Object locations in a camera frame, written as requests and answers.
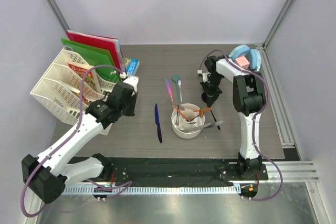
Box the light blue headphones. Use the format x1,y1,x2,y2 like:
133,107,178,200
229,45,262,72

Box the red folder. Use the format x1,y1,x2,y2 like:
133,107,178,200
66,30,125,70

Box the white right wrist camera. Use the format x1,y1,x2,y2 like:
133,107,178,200
197,69,211,82

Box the pink cube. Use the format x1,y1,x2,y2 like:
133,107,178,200
234,56,250,70

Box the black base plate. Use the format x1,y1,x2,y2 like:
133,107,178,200
70,157,270,187

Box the blue metallic knife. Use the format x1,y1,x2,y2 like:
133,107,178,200
154,103,163,143

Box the green folder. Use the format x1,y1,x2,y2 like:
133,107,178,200
61,38,121,83

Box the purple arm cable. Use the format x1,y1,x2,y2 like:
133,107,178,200
198,49,283,202
20,64,133,218

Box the white round divided container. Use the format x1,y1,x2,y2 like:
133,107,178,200
171,103,205,139

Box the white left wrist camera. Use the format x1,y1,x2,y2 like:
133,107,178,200
119,72,139,89

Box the purple metallic spoon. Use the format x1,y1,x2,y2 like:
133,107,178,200
201,93,221,130

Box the teal spoon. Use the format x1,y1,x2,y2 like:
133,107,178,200
172,75,181,103

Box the white slotted cable duct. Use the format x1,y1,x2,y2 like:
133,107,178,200
63,184,241,196

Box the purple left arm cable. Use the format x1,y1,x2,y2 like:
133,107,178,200
20,64,133,218

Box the gold spoon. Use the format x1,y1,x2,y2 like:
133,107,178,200
196,108,205,118

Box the blue card box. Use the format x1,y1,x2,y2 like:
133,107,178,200
124,58,140,76

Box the orange chopstick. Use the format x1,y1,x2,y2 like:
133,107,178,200
175,106,190,122

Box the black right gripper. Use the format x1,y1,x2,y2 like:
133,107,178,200
200,73,223,108

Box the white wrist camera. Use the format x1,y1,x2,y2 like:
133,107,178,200
119,72,139,89
197,69,211,82

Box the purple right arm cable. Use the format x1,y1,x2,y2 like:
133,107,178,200
198,49,283,202

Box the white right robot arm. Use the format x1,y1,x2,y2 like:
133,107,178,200
198,56,267,179

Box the white plastic file organizer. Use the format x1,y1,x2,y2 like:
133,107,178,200
29,46,129,135

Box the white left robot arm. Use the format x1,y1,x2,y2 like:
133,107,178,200
22,77,139,204

